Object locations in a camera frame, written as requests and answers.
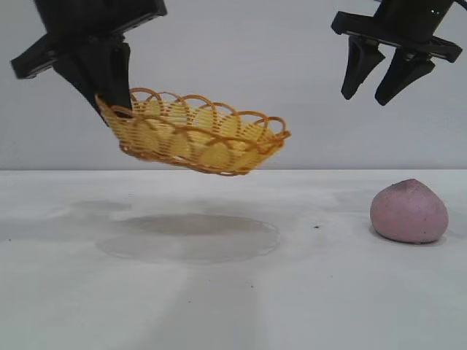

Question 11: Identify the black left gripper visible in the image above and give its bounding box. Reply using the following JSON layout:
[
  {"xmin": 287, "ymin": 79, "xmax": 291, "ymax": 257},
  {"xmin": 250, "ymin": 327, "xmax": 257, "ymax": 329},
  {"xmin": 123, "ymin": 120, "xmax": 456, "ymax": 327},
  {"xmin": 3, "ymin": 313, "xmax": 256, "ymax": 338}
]
[{"xmin": 9, "ymin": 0, "xmax": 169, "ymax": 128}]

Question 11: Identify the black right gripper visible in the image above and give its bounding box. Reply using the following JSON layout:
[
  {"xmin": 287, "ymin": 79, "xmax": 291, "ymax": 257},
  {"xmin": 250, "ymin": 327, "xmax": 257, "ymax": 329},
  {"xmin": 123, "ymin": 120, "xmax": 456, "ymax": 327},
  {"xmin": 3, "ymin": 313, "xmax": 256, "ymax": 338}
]
[{"xmin": 330, "ymin": 0, "xmax": 463, "ymax": 107}]

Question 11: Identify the yellow woven wicker basket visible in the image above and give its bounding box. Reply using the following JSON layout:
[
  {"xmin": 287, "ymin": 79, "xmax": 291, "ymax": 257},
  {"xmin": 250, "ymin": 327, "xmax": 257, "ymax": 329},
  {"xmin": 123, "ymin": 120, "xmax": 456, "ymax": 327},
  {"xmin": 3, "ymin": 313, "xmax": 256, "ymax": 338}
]
[{"xmin": 94, "ymin": 87, "xmax": 293, "ymax": 177}]

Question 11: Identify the pink peach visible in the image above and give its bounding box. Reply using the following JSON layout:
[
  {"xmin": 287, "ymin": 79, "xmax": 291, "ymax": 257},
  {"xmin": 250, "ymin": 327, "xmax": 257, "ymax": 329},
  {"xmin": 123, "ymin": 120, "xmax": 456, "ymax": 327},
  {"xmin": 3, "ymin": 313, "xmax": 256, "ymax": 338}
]
[{"xmin": 369, "ymin": 178, "xmax": 449, "ymax": 245}]

